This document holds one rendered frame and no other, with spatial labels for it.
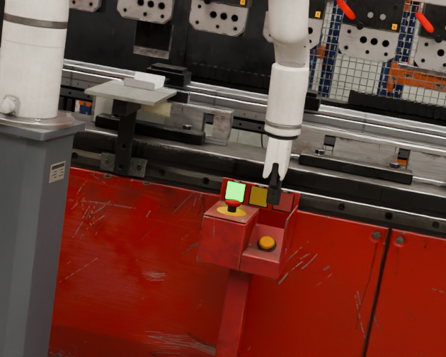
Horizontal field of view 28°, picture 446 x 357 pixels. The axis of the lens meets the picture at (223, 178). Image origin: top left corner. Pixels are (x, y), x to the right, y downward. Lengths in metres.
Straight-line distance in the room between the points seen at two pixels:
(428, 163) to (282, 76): 0.60
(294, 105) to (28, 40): 0.63
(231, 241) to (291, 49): 0.47
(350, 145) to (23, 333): 1.04
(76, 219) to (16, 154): 0.77
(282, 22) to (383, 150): 0.60
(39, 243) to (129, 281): 0.72
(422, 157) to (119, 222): 0.83
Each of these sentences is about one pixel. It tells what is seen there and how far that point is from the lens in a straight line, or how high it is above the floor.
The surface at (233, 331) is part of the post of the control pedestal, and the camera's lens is 2.22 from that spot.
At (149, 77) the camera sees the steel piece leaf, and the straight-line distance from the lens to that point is 2.50.
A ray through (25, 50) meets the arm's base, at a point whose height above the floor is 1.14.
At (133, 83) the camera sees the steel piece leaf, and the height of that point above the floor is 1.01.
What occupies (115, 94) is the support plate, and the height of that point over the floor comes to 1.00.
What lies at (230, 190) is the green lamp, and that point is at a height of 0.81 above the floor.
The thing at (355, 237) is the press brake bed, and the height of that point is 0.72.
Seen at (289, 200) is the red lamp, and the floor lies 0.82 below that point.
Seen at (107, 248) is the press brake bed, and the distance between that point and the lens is 2.45.
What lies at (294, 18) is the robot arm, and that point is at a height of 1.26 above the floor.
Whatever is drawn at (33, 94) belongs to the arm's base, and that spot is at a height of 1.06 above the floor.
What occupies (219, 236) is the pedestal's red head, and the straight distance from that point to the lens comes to 2.10.
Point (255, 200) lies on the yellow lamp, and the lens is 2.22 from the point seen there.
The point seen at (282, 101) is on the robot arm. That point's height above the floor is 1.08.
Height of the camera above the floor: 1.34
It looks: 13 degrees down
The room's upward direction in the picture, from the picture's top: 9 degrees clockwise
